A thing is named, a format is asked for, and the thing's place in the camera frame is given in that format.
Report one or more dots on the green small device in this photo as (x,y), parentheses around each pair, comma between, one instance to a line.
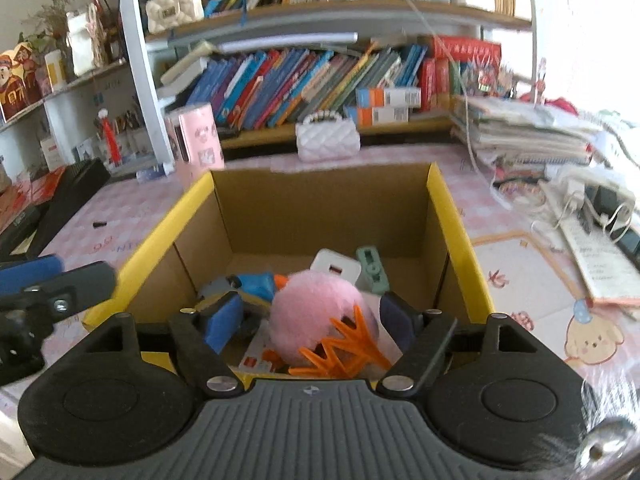
(373,277)

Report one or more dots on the upper orange white carton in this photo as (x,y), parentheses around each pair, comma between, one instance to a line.
(409,97)

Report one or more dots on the blue toy in box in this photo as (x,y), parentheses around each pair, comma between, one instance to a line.
(255,288)

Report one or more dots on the red thick books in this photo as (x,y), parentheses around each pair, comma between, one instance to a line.
(454,66)

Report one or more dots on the cream quilted pearl handbag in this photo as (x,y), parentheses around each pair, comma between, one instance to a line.
(168,14)

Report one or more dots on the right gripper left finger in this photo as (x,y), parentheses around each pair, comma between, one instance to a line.
(199,338)

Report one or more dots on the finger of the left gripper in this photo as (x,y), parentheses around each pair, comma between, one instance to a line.
(15,276)
(67,294)

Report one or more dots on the white quilted handbag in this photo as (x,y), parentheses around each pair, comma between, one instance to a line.
(326,135)

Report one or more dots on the black box on desk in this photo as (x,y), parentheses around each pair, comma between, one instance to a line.
(33,212)

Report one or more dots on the orange white carton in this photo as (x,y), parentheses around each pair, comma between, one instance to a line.
(409,97)
(380,115)

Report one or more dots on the pink plush chick toy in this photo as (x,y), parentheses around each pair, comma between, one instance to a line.
(320,326)

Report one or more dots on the black smartphone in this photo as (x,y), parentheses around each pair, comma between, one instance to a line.
(612,214)

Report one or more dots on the pink cylindrical container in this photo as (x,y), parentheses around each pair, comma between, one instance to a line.
(194,140)

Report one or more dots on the red white figurine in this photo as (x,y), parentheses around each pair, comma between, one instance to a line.
(110,137)

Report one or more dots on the white charger cube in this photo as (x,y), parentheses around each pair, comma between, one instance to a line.
(329,262)

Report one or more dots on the row of leaning books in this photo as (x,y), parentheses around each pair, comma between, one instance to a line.
(267,89)

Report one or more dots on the stack of papers and magazines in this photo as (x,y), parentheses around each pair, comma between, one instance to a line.
(515,140)

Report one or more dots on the yellow cardboard box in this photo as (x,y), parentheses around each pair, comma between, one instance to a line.
(236,220)

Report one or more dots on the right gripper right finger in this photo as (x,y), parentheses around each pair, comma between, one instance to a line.
(405,322)

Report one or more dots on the white bookshelf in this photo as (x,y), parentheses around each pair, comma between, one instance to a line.
(368,18)

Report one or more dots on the white staples box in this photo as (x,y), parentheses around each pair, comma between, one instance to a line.
(260,357)

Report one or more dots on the lower orange white carton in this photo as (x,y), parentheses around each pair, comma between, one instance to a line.
(380,115)

